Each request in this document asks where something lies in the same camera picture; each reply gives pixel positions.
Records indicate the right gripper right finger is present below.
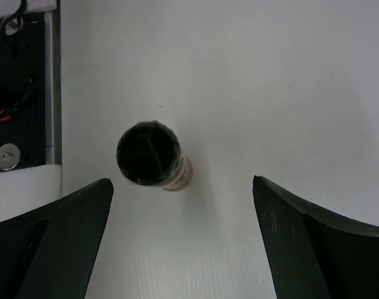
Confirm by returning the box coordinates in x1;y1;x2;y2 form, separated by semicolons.
252;176;379;298

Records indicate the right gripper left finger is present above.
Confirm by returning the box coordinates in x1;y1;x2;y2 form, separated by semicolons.
0;178;113;298

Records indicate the small black lid bottle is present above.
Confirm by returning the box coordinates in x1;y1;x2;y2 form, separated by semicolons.
116;120;193;192

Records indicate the black mounting rail base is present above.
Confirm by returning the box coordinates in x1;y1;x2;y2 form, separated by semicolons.
0;11;62;172

